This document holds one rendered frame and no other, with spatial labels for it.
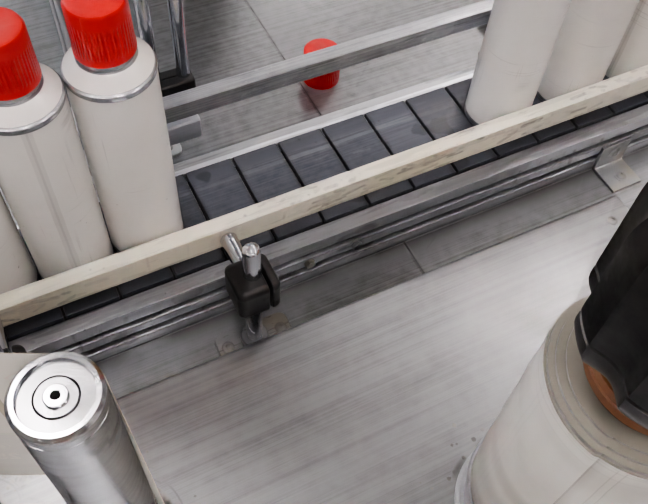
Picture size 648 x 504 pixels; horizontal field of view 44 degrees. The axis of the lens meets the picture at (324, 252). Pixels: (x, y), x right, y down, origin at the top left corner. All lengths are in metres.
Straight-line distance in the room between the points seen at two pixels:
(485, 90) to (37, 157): 0.34
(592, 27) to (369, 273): 0.25
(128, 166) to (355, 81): 0.32
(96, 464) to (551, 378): 0.19
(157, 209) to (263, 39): 0.31
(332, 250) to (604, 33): 0.26
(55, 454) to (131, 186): 0.22
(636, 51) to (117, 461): 0.52
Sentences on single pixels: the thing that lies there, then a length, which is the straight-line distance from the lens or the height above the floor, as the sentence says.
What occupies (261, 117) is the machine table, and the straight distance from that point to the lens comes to 0.71.
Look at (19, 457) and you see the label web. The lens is 0.45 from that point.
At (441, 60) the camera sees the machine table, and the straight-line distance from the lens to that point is 0.78.
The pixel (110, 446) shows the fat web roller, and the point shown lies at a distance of 0.34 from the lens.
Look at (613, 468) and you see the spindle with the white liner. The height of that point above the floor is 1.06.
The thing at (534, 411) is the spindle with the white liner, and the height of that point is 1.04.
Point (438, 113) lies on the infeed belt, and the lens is 0.66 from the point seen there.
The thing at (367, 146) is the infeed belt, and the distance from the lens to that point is 0.63.
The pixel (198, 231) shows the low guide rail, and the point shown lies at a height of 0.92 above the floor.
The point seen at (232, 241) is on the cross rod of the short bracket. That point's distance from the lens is 0.53.
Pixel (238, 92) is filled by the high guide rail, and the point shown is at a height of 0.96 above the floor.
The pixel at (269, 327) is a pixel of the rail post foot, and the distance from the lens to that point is 0.59.
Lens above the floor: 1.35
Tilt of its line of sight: 56 degrees down
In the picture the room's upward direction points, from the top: 5 degrees clockwise
